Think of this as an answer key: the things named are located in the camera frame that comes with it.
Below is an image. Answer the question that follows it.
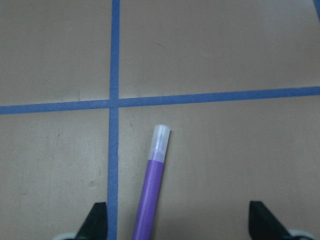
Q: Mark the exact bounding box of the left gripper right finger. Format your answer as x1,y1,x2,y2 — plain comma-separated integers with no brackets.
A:
249,200,294,240

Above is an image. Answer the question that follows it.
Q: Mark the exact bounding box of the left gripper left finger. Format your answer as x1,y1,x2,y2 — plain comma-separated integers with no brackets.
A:
74,202,108,240

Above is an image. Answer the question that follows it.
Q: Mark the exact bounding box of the purple pen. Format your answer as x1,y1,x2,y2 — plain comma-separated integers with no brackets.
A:
132,124,171,240

